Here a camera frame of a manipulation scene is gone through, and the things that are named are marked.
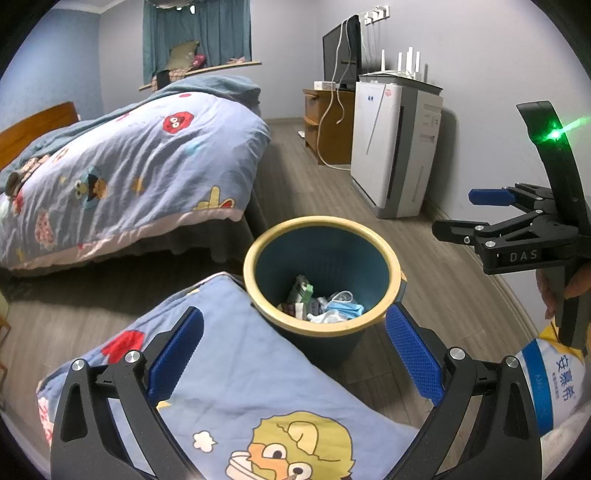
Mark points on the black flat monitor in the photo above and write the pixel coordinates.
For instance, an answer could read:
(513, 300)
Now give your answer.
(332, 50)

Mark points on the cartoon printed blue cloth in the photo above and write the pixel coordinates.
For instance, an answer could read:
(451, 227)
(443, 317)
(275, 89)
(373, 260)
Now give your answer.
(240, 369)

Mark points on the wooden bed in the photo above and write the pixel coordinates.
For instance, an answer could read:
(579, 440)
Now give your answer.
(41, 124)

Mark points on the olive pillow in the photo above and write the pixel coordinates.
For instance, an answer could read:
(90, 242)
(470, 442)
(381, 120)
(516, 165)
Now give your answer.
(182, 55)

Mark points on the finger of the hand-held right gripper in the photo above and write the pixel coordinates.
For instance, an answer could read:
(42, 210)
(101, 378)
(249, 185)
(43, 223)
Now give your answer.
(461, 230)
(489, 196)

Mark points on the white wall hooks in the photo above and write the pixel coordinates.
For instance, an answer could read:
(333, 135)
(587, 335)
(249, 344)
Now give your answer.
(376, 16)

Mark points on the small green white carton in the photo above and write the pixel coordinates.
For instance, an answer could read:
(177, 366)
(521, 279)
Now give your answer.
(302, 288)

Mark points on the white air purifier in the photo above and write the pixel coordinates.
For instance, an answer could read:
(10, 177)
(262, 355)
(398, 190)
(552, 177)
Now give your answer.
(388, 152)

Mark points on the blue face mask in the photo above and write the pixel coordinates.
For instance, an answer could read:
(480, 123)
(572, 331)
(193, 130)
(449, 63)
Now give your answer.
(344, 305)

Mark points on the wooden window sill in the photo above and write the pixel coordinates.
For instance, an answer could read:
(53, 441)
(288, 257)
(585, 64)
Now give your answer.
(231, 67)

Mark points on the wooden cabinet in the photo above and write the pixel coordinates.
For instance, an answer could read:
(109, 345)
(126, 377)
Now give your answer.
(334, 134)

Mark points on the teal curtain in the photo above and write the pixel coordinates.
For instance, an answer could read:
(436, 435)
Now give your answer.
(221, 32)

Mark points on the blue bin with yellow rim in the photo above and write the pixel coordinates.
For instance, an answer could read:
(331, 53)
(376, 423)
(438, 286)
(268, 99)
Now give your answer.
(323, 258)

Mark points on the small pink toy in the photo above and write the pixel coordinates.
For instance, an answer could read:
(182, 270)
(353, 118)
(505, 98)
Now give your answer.
(199, 60)

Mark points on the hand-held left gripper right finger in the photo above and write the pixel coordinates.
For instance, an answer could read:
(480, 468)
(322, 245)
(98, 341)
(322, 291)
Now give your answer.
(413, 355)

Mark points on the white router with antennas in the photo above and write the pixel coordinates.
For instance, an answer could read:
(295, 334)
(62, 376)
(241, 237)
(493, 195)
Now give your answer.
(397, 74)

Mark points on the small white box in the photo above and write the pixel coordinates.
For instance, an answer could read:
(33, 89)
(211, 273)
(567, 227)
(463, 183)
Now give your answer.
(325, 86)

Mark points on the person's right hand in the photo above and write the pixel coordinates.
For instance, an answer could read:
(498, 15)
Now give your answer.
(547, 290)

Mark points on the white tissue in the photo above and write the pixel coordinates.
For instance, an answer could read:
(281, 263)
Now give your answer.
(323, 318)

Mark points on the large blue white bag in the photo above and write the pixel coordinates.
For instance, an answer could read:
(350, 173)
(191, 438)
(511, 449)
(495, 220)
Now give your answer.
(549, 383)

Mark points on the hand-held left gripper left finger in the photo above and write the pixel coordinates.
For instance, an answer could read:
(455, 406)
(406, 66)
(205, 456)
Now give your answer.
(178, 355)

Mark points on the plaid cloth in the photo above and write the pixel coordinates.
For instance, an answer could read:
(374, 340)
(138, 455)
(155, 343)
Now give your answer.
(173, 76)

